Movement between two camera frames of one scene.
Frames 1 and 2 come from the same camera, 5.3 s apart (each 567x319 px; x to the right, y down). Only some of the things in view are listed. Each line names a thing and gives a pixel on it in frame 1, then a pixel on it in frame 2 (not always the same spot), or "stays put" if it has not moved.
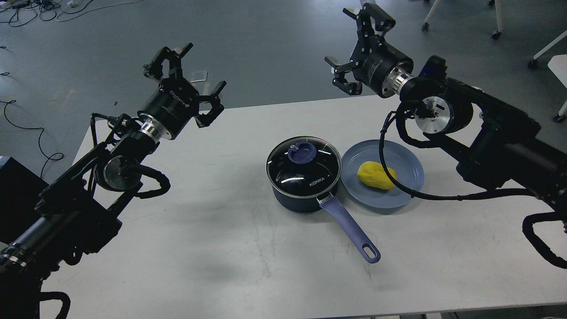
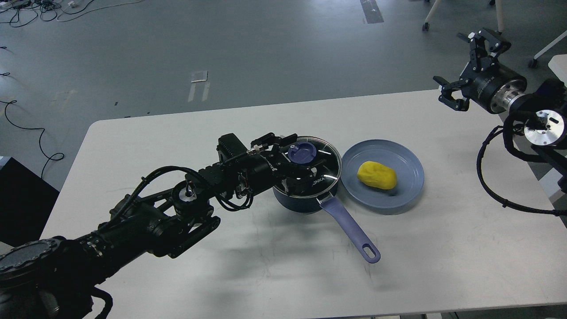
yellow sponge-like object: x=374 y=173 stays put
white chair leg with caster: x=495 y=35 stays put
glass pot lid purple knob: x=303 y=153 stays put
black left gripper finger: x=153 y=69 to x=264 y=142
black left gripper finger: x=204 y=120 to x=295 y=180
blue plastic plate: x=405 y=166 stays put
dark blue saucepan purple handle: x=302 y=172 stays put
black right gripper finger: x=340 y=80 to x=462 y=104
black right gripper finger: x=381 y=22 to x=484 y=44
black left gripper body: x=173 y=105 to x=268 y=168
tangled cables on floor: x=19 y=12 stays put
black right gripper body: x=382 y=68 to x=486 y=82
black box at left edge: x=19 y=191 stays put
